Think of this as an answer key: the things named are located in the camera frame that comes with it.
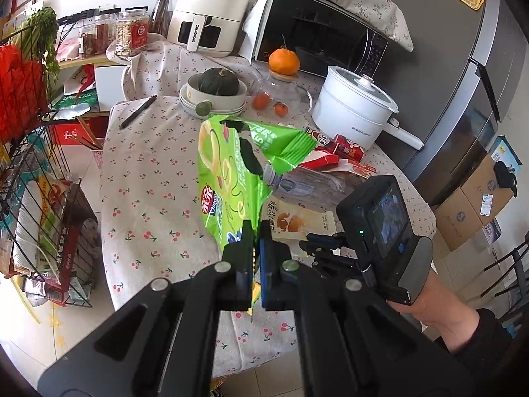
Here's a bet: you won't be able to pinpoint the cream bowl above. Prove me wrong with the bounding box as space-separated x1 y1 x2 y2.
187 72 248 109

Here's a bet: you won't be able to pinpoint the red label glass jar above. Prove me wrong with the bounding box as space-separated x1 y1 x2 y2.
115 8 150 57

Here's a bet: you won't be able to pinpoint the yellow snack packet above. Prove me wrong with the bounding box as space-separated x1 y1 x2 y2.
268 198 338 241

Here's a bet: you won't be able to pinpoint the pink basket with chopsticks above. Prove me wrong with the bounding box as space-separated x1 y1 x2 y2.
76 134 105 170

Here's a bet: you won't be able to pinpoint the clear plastic bottle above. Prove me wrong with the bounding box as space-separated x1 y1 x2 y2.
264 164 346 212

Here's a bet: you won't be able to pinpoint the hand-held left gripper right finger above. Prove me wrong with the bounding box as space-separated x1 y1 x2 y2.
259 220 484 397

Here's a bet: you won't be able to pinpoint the glass jar with red contents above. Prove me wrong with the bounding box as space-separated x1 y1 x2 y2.
94 12 120 55

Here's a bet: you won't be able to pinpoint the cream air fryer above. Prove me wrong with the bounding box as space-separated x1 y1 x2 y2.
167 0 251 59

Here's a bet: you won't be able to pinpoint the person's right hand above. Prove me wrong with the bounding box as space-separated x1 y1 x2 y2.
390 269 480 354

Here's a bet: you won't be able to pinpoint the wooden shelf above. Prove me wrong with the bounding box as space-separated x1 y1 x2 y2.
54 56 125 69

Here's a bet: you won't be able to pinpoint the glass vase with twigs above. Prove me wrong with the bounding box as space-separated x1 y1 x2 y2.
151 0 187 36

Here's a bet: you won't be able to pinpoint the black pen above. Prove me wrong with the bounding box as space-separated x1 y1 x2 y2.
119 95 158 130

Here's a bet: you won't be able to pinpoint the dark green pumpkin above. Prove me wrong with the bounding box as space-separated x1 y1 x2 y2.
194 68 240 96

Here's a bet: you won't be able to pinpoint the small glass jar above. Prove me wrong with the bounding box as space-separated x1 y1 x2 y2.
78 25 98 57

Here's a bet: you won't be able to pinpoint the red cartoon drink can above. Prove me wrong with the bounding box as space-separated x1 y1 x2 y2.
333 134 367 162
306 127 338 154

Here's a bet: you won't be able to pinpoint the green carton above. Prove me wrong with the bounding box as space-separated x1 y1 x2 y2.
50 91 100 112

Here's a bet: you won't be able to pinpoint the floral cover cloth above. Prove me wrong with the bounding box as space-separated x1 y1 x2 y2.
260 0 414 53

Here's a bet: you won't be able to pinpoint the black wire rack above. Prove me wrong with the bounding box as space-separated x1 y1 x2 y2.
0 29 101 309

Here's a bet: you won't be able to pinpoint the silver foil packet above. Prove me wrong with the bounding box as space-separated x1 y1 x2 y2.
52 103 92 121

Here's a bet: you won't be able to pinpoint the green leafy vegetables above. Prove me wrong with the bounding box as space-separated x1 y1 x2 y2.
12 6 61 88

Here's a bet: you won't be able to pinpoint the red white snack wrapper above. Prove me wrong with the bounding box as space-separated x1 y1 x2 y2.
295 149 352 173

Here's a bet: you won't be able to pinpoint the red plastic bag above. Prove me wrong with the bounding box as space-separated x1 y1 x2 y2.
0 43 49 142

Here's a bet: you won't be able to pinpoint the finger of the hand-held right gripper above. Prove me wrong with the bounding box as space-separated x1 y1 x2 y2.
308 234 348 246
298 240 350 258

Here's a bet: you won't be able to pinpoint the black metal chair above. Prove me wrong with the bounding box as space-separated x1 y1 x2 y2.
483 235 529 324

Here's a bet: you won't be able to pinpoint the cream plate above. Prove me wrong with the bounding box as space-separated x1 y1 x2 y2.
183 103 246 118
179 83 248 113

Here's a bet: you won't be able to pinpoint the red brown packet box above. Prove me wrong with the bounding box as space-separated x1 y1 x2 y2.
40 181 99 295

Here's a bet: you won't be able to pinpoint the green chip bag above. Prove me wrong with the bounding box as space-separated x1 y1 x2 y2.
198 115 317 323

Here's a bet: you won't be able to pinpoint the grey refrigerator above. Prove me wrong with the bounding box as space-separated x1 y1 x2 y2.
386 0 529 183

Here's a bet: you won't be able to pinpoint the white electric cooking pot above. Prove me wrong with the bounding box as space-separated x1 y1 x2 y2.
312 65 424 153

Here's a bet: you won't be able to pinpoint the white paper bag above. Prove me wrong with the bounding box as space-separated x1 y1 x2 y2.
63 64 98 98

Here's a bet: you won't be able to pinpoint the clear glass jar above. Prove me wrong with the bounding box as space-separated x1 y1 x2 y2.
248 68 314 117

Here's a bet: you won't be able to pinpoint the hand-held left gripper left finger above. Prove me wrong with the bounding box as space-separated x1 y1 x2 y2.
38 219 254 397

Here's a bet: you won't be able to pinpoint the red carton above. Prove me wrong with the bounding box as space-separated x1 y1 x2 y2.
51 116 110 146

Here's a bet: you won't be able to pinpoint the blue printed box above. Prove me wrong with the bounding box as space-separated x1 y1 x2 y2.
488 135 522 175

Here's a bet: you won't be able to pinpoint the large cardboard box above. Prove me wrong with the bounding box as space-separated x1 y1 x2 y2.
434 155 518 252

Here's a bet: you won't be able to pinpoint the large orange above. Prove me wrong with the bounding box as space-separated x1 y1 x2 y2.
268 47 301 76

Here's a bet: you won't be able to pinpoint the black microwave oven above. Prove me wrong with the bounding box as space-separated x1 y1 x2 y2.
251 0 390 80

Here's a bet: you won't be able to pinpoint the person's right forearm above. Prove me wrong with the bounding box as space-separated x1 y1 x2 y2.
434 308 522 397

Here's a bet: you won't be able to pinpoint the white red printed wrapper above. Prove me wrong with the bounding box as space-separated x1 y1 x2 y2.
322 161 378 180

